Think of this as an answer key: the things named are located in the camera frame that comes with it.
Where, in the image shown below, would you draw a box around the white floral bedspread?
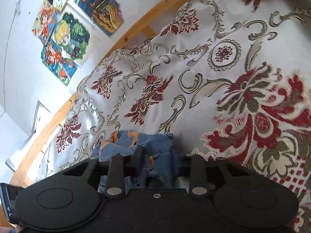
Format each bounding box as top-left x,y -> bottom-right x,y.
37,0 -> 310,232

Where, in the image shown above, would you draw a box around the wooden bed frame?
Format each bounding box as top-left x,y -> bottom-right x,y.
9,0 -> 200,190

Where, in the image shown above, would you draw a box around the colourful poster orange swirl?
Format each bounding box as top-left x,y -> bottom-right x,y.
74,0 -> 124,36

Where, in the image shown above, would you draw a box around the blue pants with orange prints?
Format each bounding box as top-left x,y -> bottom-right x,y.
91,130 -> 179,192

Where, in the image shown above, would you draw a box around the colourful poster red-haired figure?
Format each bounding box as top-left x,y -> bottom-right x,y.
32,0 -> 78,86

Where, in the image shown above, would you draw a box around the colourful poster girl yellow hair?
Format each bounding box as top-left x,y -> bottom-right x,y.
52,12 -> 90,67

